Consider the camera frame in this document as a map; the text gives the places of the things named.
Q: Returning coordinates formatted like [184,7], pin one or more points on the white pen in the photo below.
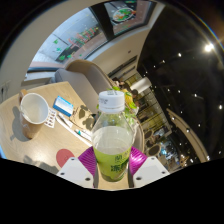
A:
[75,130]

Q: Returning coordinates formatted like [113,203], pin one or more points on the grey curved sofa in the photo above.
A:
[86,80]

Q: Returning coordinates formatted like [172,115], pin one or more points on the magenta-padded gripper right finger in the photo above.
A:
[150,170]

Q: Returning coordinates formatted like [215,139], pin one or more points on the clear green-label drink bottle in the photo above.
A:
[112,143]

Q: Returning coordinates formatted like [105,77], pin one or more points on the green potted plant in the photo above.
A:
[130,106]

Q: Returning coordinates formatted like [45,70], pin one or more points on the flat blue box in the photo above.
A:
[63,106]

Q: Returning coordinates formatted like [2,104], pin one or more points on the group of ceiling lights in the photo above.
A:
[208,47]

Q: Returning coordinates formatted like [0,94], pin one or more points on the white round pillar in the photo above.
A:
[141,85]

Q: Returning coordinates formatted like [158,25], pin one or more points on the group of wooden chairs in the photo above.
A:
[154,146]

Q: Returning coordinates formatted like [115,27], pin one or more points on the person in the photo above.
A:
[127,95]

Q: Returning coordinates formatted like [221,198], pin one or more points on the pill blister pack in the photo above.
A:
[50,118]

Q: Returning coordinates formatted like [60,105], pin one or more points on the brown paper-look mug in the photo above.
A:
[33,111]

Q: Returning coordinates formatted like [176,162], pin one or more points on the flat round red coaster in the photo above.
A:
[64,156]

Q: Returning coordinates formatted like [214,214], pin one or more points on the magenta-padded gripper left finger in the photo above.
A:
[76,170]

